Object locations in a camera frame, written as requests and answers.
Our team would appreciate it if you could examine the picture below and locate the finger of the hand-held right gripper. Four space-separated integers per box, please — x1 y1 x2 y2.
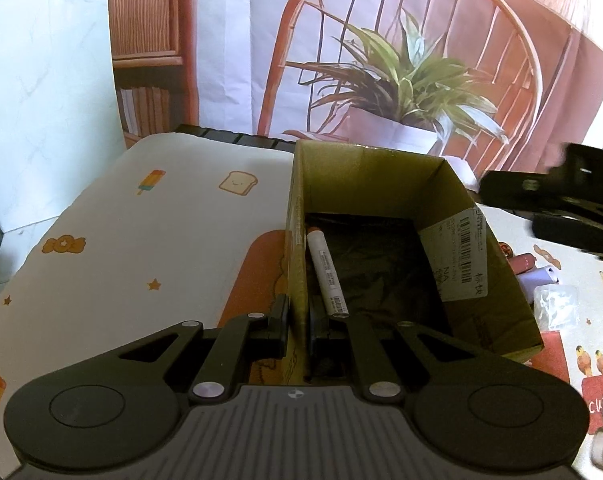
480 170 603 216
530 212 603 257

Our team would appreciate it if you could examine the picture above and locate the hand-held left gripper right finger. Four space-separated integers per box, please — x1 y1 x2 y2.
307 296 477 405

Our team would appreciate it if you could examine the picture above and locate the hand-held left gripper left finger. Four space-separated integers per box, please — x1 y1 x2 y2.
117 294 291 406

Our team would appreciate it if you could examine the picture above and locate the brown cosmetic tube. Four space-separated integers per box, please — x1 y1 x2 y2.
511 254 538 276

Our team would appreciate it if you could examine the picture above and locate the brown cardboard box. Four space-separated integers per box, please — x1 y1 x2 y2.
285 139 545 385

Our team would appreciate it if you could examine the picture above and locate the white marker pen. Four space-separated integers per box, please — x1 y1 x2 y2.
306 226 351 318

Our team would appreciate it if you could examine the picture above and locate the white paper roll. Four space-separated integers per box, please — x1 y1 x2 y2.
524 266 558 295

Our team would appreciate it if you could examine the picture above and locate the clear plastic packet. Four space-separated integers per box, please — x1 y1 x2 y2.
534 285 581 332

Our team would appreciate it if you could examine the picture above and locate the black plastic bag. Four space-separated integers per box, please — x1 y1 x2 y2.
306 212 452 336

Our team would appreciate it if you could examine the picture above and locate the printed tablecloth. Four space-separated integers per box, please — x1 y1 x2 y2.
0 132 603 480

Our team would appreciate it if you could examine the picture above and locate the printed backdrop cloth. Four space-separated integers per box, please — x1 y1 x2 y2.
108 0 603 171

